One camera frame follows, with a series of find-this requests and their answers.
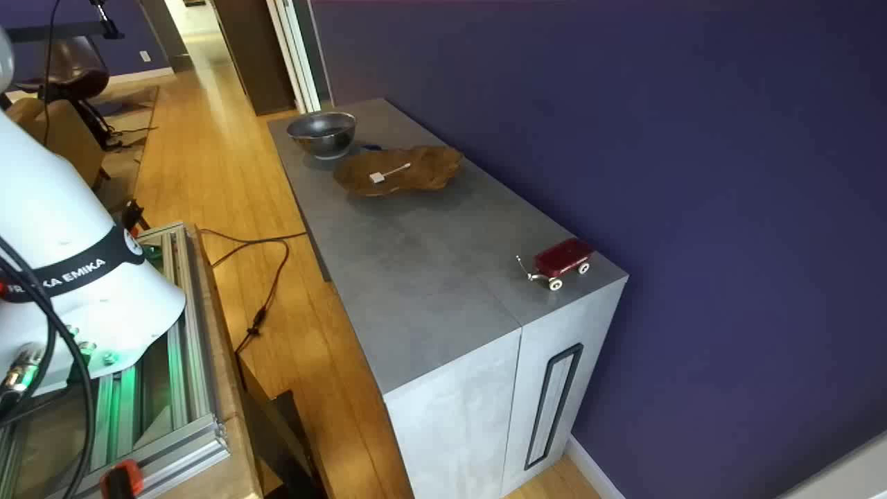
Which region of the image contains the dark brown chair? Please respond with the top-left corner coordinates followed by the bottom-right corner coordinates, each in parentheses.
top-left (32, 34), bottom-right (124, 153)

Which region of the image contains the grey concrete-look cabinet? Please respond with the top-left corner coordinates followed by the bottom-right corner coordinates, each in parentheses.
top-left (266, 93), bottom-right (631, 499)

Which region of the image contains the white door frame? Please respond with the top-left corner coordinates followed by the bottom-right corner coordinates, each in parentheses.
top-left (262, 0), bottom-right (334, 117)

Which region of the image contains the dark brown door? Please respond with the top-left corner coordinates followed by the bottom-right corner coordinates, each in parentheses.
top-left (209, 0), bottom-right (298, 120)

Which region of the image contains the red toy wagon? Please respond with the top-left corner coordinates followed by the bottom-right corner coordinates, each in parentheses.
top-left (513, 235), bottom-right (596, 296)

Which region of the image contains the black floor cable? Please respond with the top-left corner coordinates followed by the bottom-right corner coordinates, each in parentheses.
top-left (197, 228), bottom-right (309, 360)

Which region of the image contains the silver metal bowl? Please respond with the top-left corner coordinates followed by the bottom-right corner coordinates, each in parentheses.
top-left (286, 109), bottom-right (359, 166)

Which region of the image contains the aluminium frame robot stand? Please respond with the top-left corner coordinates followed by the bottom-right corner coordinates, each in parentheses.
top-left (0, 220), bottom-right (232, 499)

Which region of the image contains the brown wooden slab tray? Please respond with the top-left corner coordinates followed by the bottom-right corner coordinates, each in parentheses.
top-left (333, 142), bottom-right (466, 203)

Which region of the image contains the red clamp handle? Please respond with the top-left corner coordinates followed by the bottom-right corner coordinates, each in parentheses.
top-left (100, 457), bottom-right (146, 499)

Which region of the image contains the black flat floor object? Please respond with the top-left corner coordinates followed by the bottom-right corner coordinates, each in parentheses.
top-left (237, 362), bottom-right (327, 499)

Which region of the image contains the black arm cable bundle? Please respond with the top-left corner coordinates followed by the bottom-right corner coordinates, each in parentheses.
top-left (0, 233), bottom-right (100, 499)

